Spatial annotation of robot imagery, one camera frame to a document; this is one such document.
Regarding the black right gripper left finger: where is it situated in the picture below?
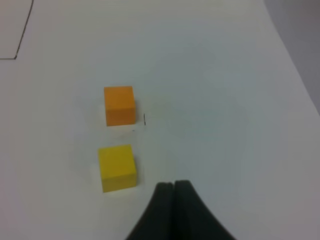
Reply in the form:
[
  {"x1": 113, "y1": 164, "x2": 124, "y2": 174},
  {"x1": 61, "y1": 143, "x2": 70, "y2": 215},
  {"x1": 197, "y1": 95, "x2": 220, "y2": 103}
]
[{"x1": 127, "y1": 182, "x2": 174, "y2": 240}]

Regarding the orange block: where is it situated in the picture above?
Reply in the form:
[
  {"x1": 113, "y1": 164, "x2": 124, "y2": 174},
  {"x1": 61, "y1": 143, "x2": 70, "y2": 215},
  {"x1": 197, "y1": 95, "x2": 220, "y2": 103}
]
[{"x1": 104, "y1": 86, "x2": 136, "y2": 127}]

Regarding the white template paper sheet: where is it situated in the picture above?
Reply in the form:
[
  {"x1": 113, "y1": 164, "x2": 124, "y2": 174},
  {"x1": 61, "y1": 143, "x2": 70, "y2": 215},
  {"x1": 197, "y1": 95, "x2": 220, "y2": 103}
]
[{"x1": 0, "y1": 0, "x2": 34, "y2": 60}]

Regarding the yellow block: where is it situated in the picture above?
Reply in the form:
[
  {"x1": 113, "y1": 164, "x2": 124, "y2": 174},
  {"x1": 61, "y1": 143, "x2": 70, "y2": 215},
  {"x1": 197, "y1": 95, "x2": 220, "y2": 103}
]
[{"x1": 98, "y1": 144, "x2": 137, "y2": 193}]

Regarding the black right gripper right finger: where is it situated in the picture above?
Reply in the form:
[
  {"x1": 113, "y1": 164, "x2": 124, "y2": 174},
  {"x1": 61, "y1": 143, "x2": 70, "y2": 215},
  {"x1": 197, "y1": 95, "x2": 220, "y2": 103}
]
[{"x1": 173, "y1": 180, "x2": 234, "y2": 240}]

